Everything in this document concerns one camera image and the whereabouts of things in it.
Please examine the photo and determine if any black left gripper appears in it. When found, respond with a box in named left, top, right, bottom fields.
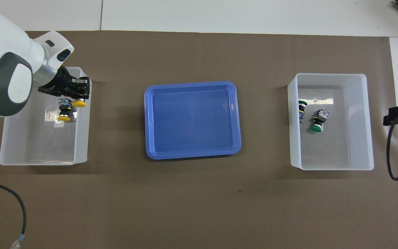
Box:
left=38, top=66, right=91, bottom=101

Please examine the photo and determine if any short silver tape strip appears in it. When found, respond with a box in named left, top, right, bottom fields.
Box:
left=45, top=110, right=78, bottom=122

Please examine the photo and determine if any translucent white box plain label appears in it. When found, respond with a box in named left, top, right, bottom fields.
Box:
left=287, top=73, right=374, bottom=170

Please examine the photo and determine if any green push button white block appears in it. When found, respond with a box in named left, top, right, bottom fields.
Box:
left=310, top=109, right=330, bottom=133

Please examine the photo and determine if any yellow push button grey base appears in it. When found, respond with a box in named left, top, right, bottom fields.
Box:
left=57, top=98, right=73, bottom=122

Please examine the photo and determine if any long silver tape strip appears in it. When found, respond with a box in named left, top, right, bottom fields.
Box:
left=304, top=98, right=334, bottom=107

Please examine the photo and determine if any translucent white box round-hole label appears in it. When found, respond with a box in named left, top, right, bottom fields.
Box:
left=0, top=67, right=92, bottom=166

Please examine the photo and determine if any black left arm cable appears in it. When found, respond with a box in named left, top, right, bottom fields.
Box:
left=0, top=179, right=27, bottom=249

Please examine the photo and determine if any brown paper table mat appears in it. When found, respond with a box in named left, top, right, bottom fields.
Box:
left=0, top=30, right=398, bottom=249

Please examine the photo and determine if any blue plastic tray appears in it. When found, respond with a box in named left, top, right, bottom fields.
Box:
left=144, top=81, right=242, bottom=160

